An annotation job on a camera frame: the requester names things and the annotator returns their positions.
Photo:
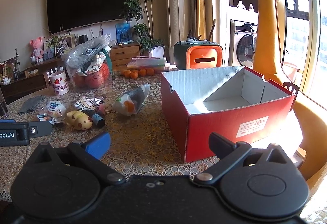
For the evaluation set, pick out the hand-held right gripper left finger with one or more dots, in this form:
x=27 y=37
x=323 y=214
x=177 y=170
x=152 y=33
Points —
x=98 y=146

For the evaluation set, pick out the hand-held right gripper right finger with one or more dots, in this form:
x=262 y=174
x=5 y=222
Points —
x=219 y=143

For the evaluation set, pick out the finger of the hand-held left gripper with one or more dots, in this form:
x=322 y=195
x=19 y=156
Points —
x=40 y=128
x=7 y=121

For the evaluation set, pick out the red cardboard box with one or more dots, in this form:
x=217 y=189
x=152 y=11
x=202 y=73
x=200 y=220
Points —
x=212 y=132

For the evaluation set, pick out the round white blue-print packet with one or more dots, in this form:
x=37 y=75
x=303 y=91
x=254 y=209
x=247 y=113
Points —
x=54 y=109

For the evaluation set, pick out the small dark glass bottle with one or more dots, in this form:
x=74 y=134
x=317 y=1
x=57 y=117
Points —
x=97 y=119

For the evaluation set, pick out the yellow spotted toy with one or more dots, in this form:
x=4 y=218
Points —
x=79 y=120

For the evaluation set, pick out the white snack packet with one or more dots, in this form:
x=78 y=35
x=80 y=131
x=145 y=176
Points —
x=122 y=105

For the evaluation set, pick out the floral lace desktop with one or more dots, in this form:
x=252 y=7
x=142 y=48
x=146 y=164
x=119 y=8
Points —
x=143 y=142

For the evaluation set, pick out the glass tumbler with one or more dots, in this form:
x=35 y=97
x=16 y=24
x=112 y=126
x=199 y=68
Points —
x=3 y=109

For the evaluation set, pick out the grey cloth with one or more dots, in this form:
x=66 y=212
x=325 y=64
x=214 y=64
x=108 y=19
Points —
x=32 y=105

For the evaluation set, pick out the white teacup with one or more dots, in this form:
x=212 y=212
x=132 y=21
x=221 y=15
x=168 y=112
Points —
x=6 y=81

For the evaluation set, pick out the dark wood television console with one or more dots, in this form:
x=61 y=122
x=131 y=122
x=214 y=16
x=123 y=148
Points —
x=28 y=83

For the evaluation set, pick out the vase with twigs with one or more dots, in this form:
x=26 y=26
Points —
x=16 y=74

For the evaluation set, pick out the white strawberry mug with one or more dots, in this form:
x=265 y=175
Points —
x=60 y=83

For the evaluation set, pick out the small cardboard box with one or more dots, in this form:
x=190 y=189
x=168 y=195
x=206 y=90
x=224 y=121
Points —
x=31 y=73

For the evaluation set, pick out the orange-red round fruit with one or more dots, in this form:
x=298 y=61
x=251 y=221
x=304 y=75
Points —
x=94 y=80
x=79 y=80

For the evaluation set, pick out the fruit in orange foam net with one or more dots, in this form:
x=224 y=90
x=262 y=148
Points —
x=104 y=70

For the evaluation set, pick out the pile of tangerines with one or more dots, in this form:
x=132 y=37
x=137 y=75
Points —
x=134 y=75

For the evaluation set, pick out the pink plush doll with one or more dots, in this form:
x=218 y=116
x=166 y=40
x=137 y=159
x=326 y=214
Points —
x=37 y=47

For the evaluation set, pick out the clear plastic bag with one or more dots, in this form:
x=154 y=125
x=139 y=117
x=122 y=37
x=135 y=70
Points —
x=81 y=52

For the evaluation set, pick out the potted spider plant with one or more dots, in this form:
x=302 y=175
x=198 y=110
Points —
x=55 y=42

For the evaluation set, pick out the green orange tissue box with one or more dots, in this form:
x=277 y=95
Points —
x=204 y=56

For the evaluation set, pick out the slotted wooden chair back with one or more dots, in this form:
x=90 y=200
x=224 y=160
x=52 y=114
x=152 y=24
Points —
x=296 y=89

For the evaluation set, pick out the wooden drawer cabinet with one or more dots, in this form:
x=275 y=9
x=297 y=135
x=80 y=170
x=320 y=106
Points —
x=122 y=54

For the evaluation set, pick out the stack of coloured folders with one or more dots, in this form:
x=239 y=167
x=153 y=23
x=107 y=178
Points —
x=148 y=63

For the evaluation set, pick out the black speaker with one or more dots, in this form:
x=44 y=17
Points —
x=83 y=39

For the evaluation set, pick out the white washing machine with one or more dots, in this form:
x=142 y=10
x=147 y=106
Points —
x=244 y=47

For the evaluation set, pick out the pink plastic basin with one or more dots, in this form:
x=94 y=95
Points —
x=290 y=68

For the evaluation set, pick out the yellow giraffe plush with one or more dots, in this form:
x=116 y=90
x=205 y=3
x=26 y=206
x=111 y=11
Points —
x=267 y=34

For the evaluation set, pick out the black flat television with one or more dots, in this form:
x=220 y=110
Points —
x=86 y=4

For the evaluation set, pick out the white detergent bottle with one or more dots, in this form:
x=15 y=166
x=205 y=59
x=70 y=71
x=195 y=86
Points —
x=251 y=8
x=241 y=5

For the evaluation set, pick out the beige standing air conditioner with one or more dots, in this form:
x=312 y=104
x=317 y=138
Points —
x=176 y=9

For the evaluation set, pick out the window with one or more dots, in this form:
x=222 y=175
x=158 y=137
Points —
x=319 y=34

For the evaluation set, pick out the photo frame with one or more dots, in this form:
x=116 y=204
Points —
x=67 y=43

